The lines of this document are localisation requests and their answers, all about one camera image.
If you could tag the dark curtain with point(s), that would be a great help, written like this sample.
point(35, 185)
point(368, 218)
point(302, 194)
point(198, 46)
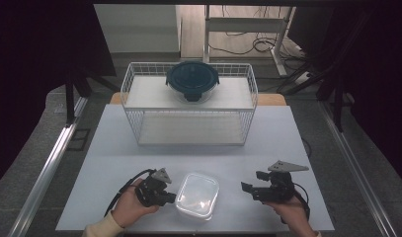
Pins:
point(383, 82)
point(30, 65)

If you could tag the clear square plastic container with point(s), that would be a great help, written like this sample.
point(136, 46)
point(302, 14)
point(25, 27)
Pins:
point(197, 196)

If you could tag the black square floor frame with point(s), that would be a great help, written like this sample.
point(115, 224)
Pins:
point(79, 140)

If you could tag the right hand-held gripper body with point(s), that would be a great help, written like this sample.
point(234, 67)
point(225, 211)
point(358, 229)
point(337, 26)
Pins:
point(281, 191)

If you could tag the metal floor rail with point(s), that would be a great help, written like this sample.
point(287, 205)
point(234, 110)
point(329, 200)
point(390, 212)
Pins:
point(356, 168)
point(47, 171)

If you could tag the light wooden desk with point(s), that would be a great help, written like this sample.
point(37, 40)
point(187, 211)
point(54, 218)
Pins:
point(271, 99)

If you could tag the person's left hand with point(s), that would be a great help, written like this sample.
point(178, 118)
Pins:
point(129, 207)

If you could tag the white metal desk frame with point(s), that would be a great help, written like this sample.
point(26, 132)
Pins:
point(244, 24)

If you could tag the white cabinet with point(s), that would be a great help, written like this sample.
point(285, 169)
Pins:
point(139, 28)

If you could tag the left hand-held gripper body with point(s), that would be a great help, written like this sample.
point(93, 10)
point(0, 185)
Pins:
point(150, 192)

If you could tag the black tripod stand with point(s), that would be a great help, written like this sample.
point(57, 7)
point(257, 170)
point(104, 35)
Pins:
point(70, 98)
point(337, 98)

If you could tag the round blue-lidded glass container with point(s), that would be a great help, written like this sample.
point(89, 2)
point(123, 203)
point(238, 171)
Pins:
point(192, 79)

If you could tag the person's right hand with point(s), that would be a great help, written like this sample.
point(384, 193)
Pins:
point(294, 214)

